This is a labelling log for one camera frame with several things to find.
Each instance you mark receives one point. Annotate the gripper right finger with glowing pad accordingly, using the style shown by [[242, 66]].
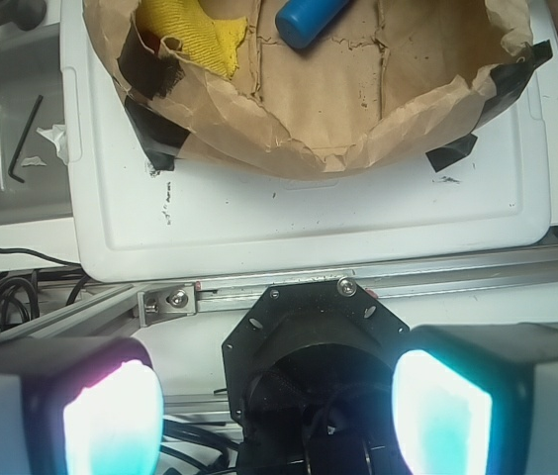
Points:
[[478, 399]]

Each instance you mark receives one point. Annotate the brown paper bag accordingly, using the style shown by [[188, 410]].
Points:
[[385, 81]]

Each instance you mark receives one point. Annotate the clear plastic bin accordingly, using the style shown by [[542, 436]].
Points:
[[29, 67]]

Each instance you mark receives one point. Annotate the black allen key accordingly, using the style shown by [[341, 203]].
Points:
[[22, 139]]

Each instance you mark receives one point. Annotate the silver corner bracket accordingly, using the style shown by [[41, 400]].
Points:
[[166, 302]]

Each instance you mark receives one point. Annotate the aluminium frame rail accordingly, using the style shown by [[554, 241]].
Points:
[[500, 286]]

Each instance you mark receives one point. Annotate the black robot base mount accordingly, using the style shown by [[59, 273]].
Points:
[[309, 371]]

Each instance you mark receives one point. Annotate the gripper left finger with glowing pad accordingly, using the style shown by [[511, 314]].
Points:
[[78, 405]]

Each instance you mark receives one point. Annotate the blue bottle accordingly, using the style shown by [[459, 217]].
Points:
[[299, 22]]

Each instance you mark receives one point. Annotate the yellow cloth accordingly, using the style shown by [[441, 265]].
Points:
[[211, 43]]

